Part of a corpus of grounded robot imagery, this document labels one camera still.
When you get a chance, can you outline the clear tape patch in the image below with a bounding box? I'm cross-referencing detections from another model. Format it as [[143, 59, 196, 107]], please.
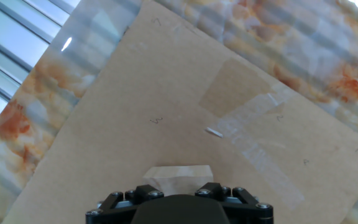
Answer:
[[197, 57, 306, 211]]

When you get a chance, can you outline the pale wooden cube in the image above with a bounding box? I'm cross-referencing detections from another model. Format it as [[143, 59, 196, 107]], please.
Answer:
[[141, 164, 214, 197]]

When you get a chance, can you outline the brown cardboard sheet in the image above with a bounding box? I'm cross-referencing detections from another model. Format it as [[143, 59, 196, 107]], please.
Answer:
[[1, 0, 358, 224]]

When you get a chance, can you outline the marble pattern plastic sheet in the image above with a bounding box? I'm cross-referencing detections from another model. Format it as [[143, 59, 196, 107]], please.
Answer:
[[0, 0, 358, 224]]

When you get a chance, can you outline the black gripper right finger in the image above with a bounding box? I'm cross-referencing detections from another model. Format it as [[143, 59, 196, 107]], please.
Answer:
[[194, 182, 275, 224]]

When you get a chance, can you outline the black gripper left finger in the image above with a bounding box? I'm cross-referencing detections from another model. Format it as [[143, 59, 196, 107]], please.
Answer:
[[85, 184, 165, 224]]

